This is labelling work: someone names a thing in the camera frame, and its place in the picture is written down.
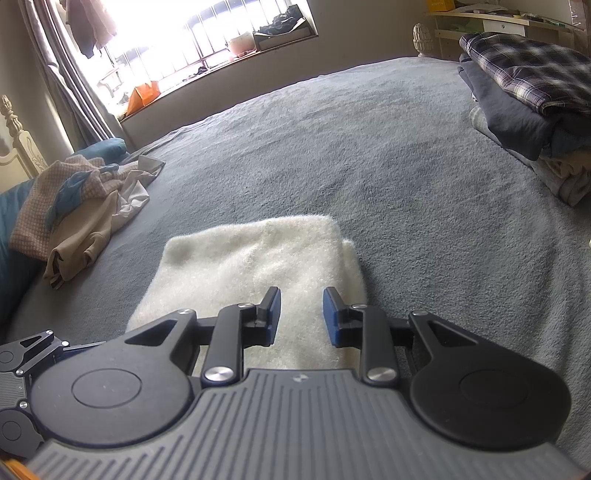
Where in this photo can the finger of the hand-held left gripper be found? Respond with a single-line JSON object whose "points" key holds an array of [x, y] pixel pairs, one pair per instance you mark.
{"points": [[34, 344]]}

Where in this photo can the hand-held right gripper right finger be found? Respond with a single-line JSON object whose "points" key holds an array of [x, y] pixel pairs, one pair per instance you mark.
{"points": [[332, 316]]}

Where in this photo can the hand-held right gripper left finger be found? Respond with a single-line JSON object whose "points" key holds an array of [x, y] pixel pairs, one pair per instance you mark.
{"points": [[272, 316]]}

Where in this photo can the cream knit sweater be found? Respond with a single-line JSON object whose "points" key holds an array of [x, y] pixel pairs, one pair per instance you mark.
{"points": [[258, 263]]}

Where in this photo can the pile of unfolded clothes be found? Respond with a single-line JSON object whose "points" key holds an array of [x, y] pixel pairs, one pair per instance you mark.
{"points": [[37, 207]]}

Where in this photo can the hanging clothes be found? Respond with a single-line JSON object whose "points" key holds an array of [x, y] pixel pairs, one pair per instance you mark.
{"points": [[90, 25]]}

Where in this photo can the beige garment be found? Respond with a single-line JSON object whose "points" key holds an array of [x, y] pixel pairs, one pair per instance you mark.
{"points": [[87, 235]]}

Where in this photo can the blue crumpled garment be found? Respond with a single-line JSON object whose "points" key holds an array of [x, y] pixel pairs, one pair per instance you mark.
{"points": [[69, 194]]}

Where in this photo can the grey bed blanket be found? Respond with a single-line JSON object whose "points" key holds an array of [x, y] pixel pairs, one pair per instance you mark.
{"points": [[346, 138]]}

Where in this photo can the white grey cloth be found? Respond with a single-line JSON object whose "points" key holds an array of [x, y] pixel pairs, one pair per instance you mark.
{"points": [[138, 184]]}

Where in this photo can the cream carved headboard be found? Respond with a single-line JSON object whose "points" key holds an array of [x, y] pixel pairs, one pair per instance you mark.
{"points": [[21, 147]]}

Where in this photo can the orange bag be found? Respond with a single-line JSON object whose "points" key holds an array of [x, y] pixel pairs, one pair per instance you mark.
{"points": [[144, 98]]}

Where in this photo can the grey curtain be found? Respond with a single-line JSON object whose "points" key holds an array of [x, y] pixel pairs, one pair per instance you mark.
{"points": [[64, 83]]}

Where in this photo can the folded dark grey garment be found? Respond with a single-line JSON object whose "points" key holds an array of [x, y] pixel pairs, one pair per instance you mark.
{"points": [[512, 115]]}

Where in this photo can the pink pot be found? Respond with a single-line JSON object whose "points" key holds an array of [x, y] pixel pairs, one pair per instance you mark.
{"points": [[241, 44]]}

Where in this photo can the white pineapple finial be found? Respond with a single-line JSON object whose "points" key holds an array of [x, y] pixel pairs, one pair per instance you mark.
{"points": [[422, 40]]}

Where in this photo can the folded plaid shirt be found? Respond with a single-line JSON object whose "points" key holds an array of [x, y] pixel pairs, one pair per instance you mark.
{"points": [[531, 69]]}

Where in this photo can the yellow box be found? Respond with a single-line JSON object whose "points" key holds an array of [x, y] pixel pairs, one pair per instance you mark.
{"points": [[438, 4]]}

